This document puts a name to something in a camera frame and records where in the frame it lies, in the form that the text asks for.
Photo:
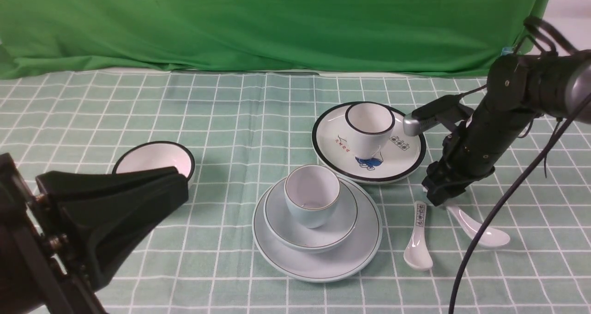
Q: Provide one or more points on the white spoon with print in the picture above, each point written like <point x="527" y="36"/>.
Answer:
<point x="416" y="254"/>

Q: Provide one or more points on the light blue cup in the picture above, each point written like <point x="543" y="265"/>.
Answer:
<point x="312" y="193"/>

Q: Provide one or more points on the light blue plate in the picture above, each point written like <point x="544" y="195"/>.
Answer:
<point x="332" y="265"/>

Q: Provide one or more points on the green backdrop cloth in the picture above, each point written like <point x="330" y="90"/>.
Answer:
<point x="440" y="38"/>

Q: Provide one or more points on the blue binder clip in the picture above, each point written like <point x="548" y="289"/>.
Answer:
<point x="506" y="51"/>

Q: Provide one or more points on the light blue shallow bowl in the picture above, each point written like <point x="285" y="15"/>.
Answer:
<point x="310" y="230"/>

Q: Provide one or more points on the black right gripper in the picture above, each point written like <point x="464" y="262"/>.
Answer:
<point x="469" y="154"/>

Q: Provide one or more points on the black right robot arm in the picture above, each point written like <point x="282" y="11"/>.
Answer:
<point x="557" y="85"/>

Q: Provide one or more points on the white bowl black rim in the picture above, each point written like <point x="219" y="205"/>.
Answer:
<point x="157" y="155"/>

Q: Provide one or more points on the white plate black rim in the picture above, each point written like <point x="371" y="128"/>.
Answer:
<point x="399" y="158"/>

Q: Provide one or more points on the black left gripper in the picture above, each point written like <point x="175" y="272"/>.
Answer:
<point x="100" y="220"/>

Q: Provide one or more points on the white cup black rim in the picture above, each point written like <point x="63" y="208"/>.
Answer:
<point x="368" y="127"/>

